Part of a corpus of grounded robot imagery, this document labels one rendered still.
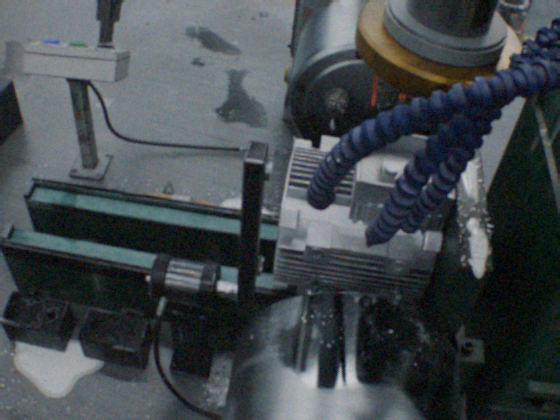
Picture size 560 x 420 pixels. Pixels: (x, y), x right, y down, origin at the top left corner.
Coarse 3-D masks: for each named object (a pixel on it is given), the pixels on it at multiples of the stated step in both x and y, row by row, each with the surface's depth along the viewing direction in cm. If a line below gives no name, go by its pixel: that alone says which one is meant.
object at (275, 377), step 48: (240, 336) 68; (288, 336) 60; (336, 336) 58; (384, 336) 58; (432, 336) 61; (240, 384) 61; (288, 384) 56; (336, 384) 55; (384, 384) 55; (432, 384) 57
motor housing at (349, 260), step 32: (320, 160) 81; (288, 192) 79; (352, 224) 79; (288, 256) 80; (352, 256) 78; (384, 256) 77; (416, 256) 79; (352, 288) 82; (384, 288) 81; (416, 288) 80
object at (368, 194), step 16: (400, 144) 81; (416, 144) 81; (368, 160) 81; (384, 160) 79; (400, 160) 81; (384, 176) 77; (352, 192) 77; (368, 192) 75; (384, 192) 74; (352, 208) 77; (368, 208) 76; (448, 208) 75; (432, 224) 77
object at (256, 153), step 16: (256, 144) 61; (256, 160) 60; (272, 160) 62; (256, 176) 61; (256, 192) 63; (256, 208) 64; (240, 224) 67; (256, 224) 66; (240, 240) 69; (256, 240) 68; (240, 256) 71; (256, 256) 71; (240, 272) 73; (256, 272) 73; (240, 288) 75; (240, 304) 78
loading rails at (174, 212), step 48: (48, 192) 99; (96, 192) 99; (0, 240) 91; (48, 240) 93; (96, 240) 103; (144, 240) 101; (192, 240) 99; (48, 288) 98; (96, 288) 95; (144, 288) 93; (288, 288) 91
